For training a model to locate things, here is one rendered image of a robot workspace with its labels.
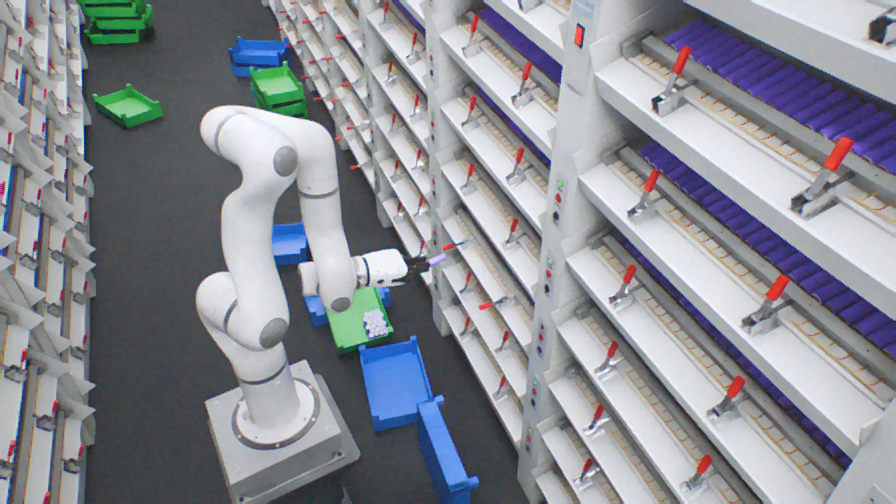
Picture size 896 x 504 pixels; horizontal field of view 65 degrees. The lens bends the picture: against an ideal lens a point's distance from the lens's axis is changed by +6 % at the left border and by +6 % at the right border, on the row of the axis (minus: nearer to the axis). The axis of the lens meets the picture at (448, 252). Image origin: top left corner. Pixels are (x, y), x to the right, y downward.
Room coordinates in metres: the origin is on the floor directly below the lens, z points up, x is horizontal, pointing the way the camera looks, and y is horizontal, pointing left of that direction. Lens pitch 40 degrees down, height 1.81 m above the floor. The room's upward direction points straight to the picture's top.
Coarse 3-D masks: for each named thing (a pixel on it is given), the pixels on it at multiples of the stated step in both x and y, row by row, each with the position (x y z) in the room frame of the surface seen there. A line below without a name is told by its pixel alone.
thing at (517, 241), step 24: (456, 144) 1.70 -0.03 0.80; (456, 168) 1.65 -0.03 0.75; (480, 168) 1.59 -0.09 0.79; (456, 192) 1.59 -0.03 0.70; (480, 192) 1.53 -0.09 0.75; (504, 192) 1.48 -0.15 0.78; (480, 216) 1.43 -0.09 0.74; (504, 216) 1.40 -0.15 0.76; (504, 240) 1.32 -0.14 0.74; (528, 240) 1.30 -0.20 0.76; (528, 264) 1.23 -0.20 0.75; (528, 288) 1.15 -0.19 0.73
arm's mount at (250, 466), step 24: (312, 384) 1.15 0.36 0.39; (216, 408) 1.09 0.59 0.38; (216, 432) 1.02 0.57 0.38; (240, 432) 1.01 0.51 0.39; (312, 432) 1.01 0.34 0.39; (336, 432) 1.00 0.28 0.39; (240, 456) 0.95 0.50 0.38; (264, 456) 0.94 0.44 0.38; (288, 456) 0.94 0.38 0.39; (312, 456) 0.97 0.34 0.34; (336, 456) 1.00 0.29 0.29; (240, 480) 0.89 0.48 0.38; (264, 480) 0.91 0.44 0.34; (288, 480) 0.94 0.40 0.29
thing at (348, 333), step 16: (368, 288) 1.85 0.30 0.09; (352, 304) 1.78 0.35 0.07; (368, 304) 1.79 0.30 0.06; (336, 320) 1.72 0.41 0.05; (352, 320) 1.72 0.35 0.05; (384, 320) 1.74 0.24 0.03; (336, 336) 1.66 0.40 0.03; (352, 336) 1.67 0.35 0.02; (368, 336) 1.67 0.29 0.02; (384, 336) 1.64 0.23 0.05
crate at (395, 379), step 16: (368, 352) 1.57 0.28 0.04; (384, 352) 1.59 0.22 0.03; (400, 352) 1.60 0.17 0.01; (416, 352) 1.60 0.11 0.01; (368, 368) 1.53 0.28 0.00; (384, 368) 1.53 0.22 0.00; (400, 368) 1.53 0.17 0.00; (416, 368) 1.53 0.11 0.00; (368, 384) 1.46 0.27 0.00; (384, 384) 1.46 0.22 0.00; (400, 384) 1.46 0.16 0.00; (416, 384) 1.46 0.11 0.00; (368, 400) 1.38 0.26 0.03; (384, 400) 1.40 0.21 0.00; (400, 400) 1.40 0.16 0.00; (416, 400) 1.40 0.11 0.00; (384, 416) 1.33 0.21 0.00; (400, 416) 1.30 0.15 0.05; (416, 416) 1.31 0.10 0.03
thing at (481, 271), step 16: (448, 208) 1.69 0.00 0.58; (464, 208) 1.69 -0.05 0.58; (448, 224) 1.66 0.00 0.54; (464, 256) 1.51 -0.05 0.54; (496, 256) 1.47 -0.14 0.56; (480, 272) 1.43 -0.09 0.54; (496, 288) 1.36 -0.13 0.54; (512, 320) 1.24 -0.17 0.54; (528, 336) 1.18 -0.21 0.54; (528, 352) 1.12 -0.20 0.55
